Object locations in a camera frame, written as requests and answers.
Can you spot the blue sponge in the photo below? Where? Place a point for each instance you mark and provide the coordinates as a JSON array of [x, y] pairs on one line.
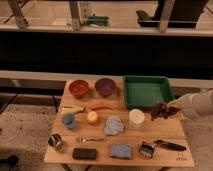
[[122, 151]]

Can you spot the purple bowl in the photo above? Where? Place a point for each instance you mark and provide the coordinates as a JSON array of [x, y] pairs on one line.
[[105, 86]]

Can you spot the crumpled blue cloth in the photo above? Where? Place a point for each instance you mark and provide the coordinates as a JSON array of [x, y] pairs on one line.
[[114, 126]]

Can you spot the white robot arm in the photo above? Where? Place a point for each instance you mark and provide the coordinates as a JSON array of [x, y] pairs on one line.
[[193, 105]]

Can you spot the small metal cup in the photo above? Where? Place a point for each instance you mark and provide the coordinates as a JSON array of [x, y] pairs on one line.
[[55, 141]]

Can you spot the orange bowl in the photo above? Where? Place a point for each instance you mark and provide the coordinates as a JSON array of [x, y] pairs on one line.
[[79, 88]]

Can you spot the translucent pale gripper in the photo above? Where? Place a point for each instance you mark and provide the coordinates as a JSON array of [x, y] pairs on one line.
[[176, 108]]

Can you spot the green plastic tray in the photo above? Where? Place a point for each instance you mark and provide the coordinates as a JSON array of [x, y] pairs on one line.
[[143, 92]]

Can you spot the red chili pepper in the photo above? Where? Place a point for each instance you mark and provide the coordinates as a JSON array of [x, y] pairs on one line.
[[99, 107]]

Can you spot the black rectangular block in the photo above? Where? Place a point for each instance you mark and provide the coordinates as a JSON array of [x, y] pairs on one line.
[[84, 154]]

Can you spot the metal fork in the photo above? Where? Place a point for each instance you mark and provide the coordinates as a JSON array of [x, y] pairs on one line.
[[85, 139]]

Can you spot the yellow banana peel toy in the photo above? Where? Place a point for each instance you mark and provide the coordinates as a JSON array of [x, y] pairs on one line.
[[72, 109]]

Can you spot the white plastic cup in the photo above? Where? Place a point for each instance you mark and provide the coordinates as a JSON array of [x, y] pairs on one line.
[[136, 118]]

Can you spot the green object on shelf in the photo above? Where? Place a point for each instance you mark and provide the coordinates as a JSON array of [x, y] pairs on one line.
[[97, 20]]

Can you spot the dark red grape bunch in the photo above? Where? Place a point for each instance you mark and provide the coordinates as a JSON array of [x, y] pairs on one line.
[[160, 110]]

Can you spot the blue plastic cup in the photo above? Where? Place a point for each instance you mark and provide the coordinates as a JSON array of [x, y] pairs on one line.
[[69, 120]]

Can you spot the black handled peeler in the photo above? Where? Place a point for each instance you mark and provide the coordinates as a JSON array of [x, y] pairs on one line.
[[169, 145]]

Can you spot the yellow round fruit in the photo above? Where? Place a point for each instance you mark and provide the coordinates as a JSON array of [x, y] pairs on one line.
[[92, 118]]

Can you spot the wooden table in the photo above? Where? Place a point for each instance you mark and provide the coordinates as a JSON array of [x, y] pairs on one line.
[[168, 130]]

